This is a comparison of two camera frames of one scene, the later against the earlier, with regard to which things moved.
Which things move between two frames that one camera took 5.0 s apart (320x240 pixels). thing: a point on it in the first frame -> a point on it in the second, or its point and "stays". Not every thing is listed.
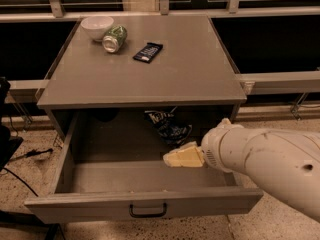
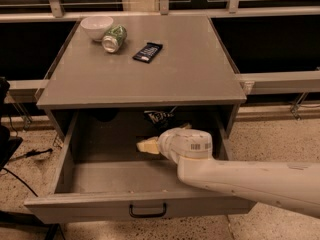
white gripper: x=213 y=147 -> x=170 y=143
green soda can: x=114 y=38 stays
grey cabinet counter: x=194 y=69 stays
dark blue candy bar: x=147 y=53 stays
